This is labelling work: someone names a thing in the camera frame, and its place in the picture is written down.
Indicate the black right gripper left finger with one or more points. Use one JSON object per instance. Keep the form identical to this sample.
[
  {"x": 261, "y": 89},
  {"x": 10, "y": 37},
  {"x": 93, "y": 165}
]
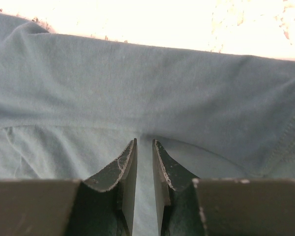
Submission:
[{"x": 101, "y": 205}]

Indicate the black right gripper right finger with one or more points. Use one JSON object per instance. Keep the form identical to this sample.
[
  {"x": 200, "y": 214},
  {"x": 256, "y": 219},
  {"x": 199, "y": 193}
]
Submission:
[{"x": 190, "y": 206}]

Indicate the blue-grey t-shirt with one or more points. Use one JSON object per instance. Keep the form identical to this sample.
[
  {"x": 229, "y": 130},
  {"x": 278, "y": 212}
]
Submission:
[{"x": 69, "y": 105}]

